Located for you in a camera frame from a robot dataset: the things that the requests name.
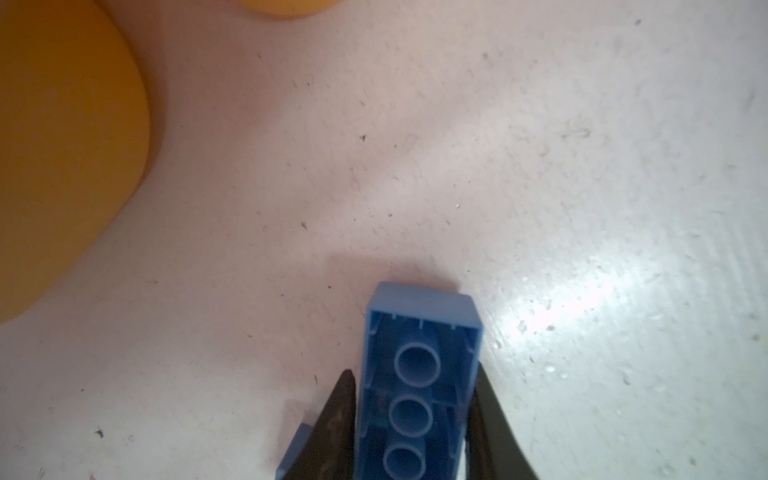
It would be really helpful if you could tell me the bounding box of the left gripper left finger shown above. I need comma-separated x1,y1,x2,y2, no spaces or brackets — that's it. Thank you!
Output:
283,369,357,479

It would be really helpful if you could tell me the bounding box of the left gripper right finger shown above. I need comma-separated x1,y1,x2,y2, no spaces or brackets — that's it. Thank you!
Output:
465,364,539,480

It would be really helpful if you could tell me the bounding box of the blue lego brick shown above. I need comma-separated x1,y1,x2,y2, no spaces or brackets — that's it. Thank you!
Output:
354,282,483,479
275,423,313,480

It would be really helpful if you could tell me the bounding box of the left yellow plastic bin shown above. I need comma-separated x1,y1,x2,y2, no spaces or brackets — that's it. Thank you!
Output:
1,1,150,321

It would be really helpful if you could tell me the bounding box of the yellow plastic bin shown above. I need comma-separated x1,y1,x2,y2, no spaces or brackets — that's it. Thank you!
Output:
238,0,341,18
1,1,150,321

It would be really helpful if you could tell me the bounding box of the right yellow plastic bin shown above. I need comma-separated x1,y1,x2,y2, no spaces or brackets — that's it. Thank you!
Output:
238,0,341,18

